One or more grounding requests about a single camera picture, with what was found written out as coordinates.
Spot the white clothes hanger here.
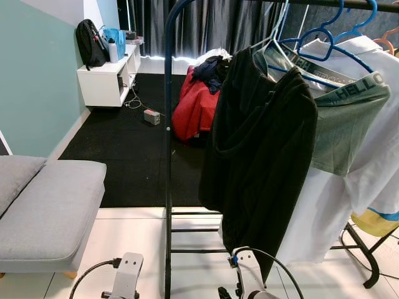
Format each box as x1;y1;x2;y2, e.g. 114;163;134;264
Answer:
249;0;319;72

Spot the dark clothes pile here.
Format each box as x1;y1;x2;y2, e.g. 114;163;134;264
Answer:
192;55;236;95

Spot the yellow hanging garment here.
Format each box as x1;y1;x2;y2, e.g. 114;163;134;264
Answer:
350;207;399;237

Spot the grey cushion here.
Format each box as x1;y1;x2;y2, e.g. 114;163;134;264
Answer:
0;156;47;216

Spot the white hanging shirt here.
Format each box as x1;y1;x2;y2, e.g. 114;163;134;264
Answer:
274;36;399;265

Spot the black floor cable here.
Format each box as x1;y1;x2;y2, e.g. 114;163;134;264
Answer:
340;227;399;281

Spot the black clothes rack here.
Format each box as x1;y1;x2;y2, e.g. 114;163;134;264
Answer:
163;0;399;299

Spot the white shelf unit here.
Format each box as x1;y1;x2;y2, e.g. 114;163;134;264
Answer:
77;44;142;108

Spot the grey upholstered footstool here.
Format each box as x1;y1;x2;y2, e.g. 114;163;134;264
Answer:
0;160;107;275

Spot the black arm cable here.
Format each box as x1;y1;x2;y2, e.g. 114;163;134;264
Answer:
69;258;122;299
232;247;305;299

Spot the pink clothes hanger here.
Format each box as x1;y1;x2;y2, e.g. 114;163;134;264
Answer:
373;25;399;55

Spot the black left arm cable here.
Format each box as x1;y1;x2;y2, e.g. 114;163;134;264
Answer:
69;258;122;299

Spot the dark grey curtain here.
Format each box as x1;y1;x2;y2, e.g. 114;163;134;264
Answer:
118;0;399;60

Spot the white bottle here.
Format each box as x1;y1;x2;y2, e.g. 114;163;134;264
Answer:
108;39;118;63

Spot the black floor rug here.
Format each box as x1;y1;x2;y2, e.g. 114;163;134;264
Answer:
59;74;216;208

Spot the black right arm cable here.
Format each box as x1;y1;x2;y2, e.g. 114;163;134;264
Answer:
232;247;305;299

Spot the black hanging garment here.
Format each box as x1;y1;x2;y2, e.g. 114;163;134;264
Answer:
198;47;319;284

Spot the red cloth bundle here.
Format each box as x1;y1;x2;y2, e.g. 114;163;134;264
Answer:
171;69;220;145

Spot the blue clothes hanger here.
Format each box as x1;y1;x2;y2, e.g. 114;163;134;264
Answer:
334;0;380;44
277;6;375;75

